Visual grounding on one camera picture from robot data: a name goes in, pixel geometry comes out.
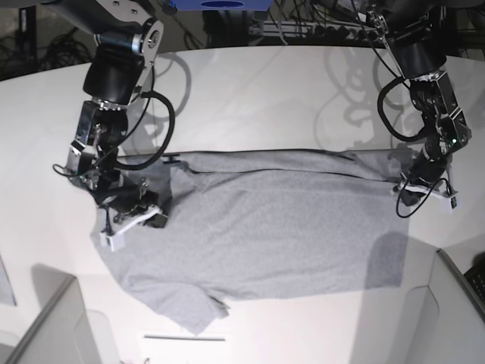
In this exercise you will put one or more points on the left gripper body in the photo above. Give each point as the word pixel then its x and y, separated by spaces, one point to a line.
pixel 427 169

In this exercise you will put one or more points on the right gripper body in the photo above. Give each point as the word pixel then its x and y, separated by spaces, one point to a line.
pixel 128 194

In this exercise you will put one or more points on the grey T-shirt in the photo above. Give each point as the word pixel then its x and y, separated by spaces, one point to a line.
pixel 262 225

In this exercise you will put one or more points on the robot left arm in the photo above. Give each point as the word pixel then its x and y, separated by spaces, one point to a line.
pixel 408 35

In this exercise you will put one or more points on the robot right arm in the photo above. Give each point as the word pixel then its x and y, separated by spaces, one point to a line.
pixel 127 36

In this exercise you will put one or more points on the black keyboard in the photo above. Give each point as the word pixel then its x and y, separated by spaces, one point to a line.
pixel 475 277

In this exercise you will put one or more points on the right grey partition panel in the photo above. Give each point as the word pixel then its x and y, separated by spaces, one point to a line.
pixel 440 320

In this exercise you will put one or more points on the grey partition panel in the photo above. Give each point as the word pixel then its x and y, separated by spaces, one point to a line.
pixel 440 320
pixel 61 332

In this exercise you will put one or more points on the left grey partition panel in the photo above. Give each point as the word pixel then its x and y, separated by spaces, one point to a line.
pixel 61 332

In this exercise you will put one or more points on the white power strip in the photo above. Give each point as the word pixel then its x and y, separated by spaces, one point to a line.
pixel 300 32

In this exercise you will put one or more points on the blue box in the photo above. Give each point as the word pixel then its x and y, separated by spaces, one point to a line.
pixel 221 5

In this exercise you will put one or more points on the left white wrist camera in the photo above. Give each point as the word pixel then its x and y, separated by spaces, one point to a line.
pixel 440 190

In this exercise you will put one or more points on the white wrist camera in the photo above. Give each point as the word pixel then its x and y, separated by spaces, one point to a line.
pixel 440 190
pixel 114 237

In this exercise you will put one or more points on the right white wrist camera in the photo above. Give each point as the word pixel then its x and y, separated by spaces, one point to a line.
pixel 114 237

